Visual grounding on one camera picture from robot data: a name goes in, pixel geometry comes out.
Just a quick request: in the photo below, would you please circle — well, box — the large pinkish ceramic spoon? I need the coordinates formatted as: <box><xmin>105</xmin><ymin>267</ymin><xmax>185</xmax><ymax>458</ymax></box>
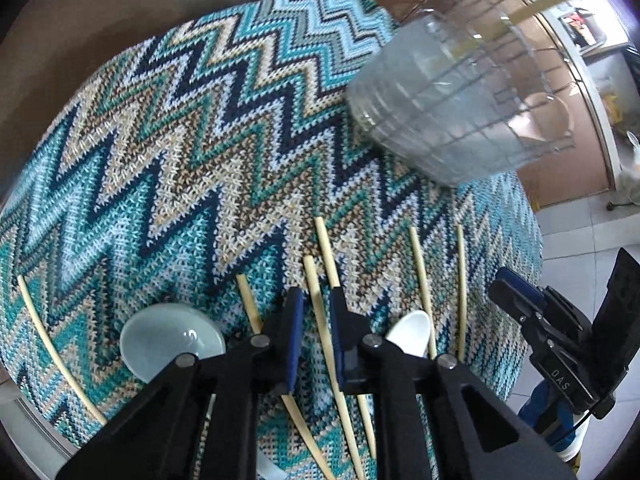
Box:
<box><xmin>508</xmin><ymin>92</ymin><xmax>574</xmax><ymax>144</ymax></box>

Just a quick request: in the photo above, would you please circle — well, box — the right gloved hand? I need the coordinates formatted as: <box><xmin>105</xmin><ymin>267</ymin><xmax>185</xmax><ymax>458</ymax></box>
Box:
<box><xmin>518</xmin><ymin>382</ymin><xmax>590</xmax><ymax>468</ymax></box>

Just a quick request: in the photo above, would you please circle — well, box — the bamboo chopstick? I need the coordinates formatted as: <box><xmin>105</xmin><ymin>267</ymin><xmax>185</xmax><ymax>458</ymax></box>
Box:
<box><xmin>409</xmin><ymin>226</ymin><xmax>437</xmax><ymax>359</ymax></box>
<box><xmin>451</xmin><ymin>0</ymin><xmax>567</xmax><ymax>58</ymax></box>
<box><xmin>15</xmin><ymin>274</ymin><xmax>109</xmax><ymax>427</ymax></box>
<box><xmin>314</xmin><ymin>216</ymin><xmax>378</xmax><ymax>460</ymax></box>
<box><xmin>303</xmin><ymin>256</ymin><xmax>366</xmax><ymax>480</ymax></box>
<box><xmin>235</xmin><ymin>273</ymin><xmax>336</xmax><ymax>480</ymax></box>

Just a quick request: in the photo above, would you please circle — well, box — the wire utensil basket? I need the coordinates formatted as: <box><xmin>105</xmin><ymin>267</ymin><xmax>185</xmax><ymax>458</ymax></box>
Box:
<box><xmin>346</xmin><ymin>0</ymin><xmax>574</xmax><ymax>186</ymax></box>

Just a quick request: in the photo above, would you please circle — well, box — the white ceramic spoon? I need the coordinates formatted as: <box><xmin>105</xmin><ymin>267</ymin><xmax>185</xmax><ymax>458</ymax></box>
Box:
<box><xmin>385</xmin><ymin>311</ymin><xmax>433</xmax><ymax>358</ymax></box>

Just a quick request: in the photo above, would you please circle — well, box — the zigzag knitted table mat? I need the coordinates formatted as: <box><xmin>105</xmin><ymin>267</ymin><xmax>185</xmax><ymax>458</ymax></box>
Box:
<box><xmin>0</xmin><ymin>0</ymin><xmax>544</xmax><ymax>480</ymax></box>

